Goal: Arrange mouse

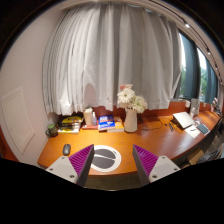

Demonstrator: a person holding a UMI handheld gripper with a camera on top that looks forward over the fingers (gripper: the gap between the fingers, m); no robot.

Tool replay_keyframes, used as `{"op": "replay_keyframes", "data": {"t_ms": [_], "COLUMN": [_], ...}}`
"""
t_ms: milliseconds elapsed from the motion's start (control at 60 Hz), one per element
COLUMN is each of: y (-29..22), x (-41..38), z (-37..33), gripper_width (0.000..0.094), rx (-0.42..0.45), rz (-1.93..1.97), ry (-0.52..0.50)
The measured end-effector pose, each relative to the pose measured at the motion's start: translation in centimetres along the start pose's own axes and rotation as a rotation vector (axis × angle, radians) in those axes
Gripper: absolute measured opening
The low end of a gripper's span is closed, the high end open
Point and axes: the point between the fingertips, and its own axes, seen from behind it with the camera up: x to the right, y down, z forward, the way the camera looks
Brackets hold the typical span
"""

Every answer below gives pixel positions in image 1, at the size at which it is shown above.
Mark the dark grey curtain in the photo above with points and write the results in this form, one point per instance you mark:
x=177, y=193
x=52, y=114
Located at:
x=198, y=78

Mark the small sanitizer bottle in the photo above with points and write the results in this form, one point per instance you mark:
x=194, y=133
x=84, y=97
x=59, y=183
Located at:
x=94, y=119

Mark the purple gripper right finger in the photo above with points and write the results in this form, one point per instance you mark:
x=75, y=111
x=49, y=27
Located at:
x=150, y=167

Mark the dark tablet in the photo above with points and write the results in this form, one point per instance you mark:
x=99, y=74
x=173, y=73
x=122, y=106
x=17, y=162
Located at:
x=203, y=129

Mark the stack of yellow books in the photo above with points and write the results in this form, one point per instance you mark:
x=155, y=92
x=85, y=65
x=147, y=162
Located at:
x=70, y=124

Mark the white tissue canister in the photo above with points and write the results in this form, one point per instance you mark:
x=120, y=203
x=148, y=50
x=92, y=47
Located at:
x=88, y=116

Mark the white curtain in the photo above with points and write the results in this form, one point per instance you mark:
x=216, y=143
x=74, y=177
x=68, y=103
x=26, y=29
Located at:
x=96, y=48

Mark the orange book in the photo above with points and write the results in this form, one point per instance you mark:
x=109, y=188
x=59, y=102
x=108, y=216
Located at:
x=119, y=127

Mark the black pens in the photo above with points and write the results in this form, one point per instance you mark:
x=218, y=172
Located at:
x=171, y=127

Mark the blue book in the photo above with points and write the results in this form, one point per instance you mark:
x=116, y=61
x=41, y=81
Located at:
x=106, y=122

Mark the white and pink flowers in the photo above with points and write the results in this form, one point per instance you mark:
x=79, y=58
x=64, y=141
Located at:
x=127, y=99

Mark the silver laptop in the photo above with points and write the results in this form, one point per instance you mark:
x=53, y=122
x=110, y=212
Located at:
x=183, y=119

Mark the white ceramic vase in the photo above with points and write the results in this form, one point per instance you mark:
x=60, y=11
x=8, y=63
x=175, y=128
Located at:
x=130, y=123

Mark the green mug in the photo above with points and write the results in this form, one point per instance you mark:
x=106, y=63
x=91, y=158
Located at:
x=52, y=130

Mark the white wall panel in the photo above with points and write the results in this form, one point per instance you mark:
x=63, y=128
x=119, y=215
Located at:
x=17, y=119

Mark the dark grey computer mouse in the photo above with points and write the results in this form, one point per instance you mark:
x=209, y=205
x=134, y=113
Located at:
x=66, y=149

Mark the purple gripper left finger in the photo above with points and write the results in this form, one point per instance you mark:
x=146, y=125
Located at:
x=74, y=168

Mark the white paper sheet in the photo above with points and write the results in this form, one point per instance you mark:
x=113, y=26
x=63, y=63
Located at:
x=192, y=131

